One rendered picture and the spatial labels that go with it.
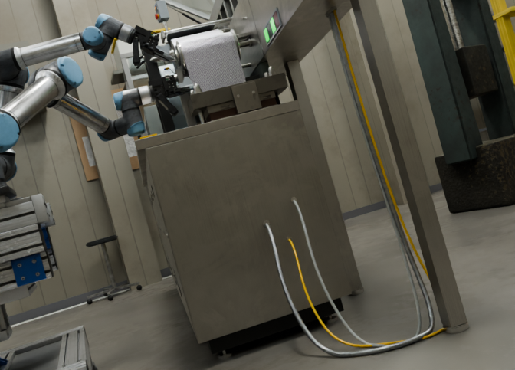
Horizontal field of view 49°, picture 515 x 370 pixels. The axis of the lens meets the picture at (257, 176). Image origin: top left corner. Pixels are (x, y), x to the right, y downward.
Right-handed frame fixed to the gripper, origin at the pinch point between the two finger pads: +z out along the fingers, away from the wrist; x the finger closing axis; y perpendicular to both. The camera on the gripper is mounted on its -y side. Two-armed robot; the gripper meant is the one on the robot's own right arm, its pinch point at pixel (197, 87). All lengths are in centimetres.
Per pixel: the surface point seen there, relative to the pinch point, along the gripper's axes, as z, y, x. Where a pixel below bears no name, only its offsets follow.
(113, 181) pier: -57, -7, 309
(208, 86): 4.7, -0.4, -0.3
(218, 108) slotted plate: 3.5, -13.8, -18.9
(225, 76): 13.3, 1.7, -0.2
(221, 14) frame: 31, 46, 54
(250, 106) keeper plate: 15.5, -16.4, -21.9
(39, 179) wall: -124, 15, 330
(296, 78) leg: 49, -4, 13
